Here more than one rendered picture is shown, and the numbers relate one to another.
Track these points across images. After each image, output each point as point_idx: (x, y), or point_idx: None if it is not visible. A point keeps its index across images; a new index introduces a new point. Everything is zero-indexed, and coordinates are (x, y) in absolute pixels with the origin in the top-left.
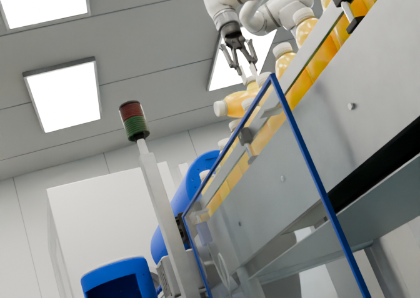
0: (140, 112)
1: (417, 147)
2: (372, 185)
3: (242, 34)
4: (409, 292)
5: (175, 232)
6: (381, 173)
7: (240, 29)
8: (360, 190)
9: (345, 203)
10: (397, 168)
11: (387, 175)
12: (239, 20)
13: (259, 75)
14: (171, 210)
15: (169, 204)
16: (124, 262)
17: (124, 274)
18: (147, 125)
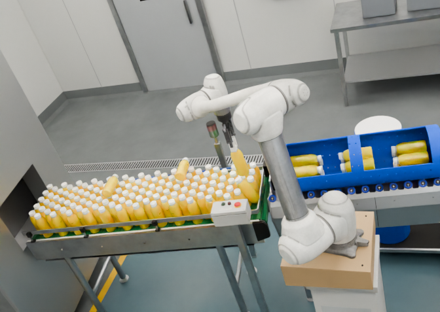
0: (207, 129)
1: (166, 237)
2: (203, 235)
3: (222, 122)
4: (224, 267)
5: None
6: (194, 234)
7: (218, 120)
8: (213, 233)
9: (230, 232)
10: (183, 237)
11: (191, 236)
12: (216, 115)
13: (156, 171)
14: (220, 165)
15: (220, 163)
16: None
17: None
18: (211, 135)
